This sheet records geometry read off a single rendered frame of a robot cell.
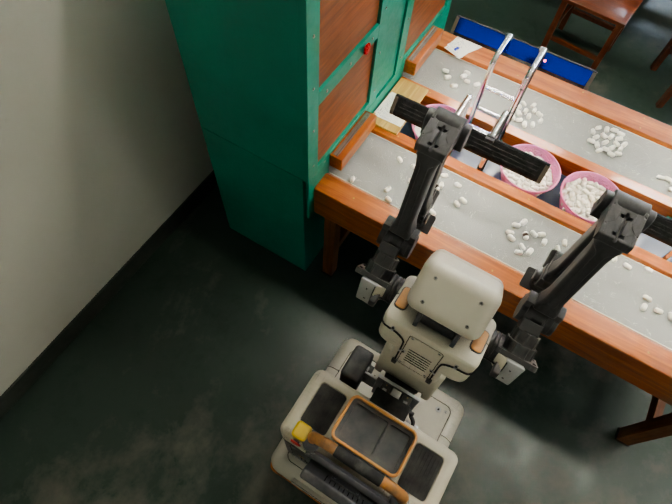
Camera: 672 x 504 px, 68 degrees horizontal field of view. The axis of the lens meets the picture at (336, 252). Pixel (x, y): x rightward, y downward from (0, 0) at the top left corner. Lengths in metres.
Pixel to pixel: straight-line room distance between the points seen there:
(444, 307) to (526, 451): 1.51
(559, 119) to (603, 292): 0.90
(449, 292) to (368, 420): 0.53
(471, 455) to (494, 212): 1.15
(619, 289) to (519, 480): 1.00
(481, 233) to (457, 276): 0.89
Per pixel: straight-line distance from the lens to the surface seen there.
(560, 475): 2.73
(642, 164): 2.67
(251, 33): 1.66
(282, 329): 2.62
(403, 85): 2.52
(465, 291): 1.25
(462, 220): 2.13
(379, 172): 2.20
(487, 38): 2.37
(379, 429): 1.59
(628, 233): 1.19
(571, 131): 2.63
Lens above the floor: 2.47
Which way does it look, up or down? 62 degrees down
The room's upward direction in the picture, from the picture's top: 5 degrees clockwise
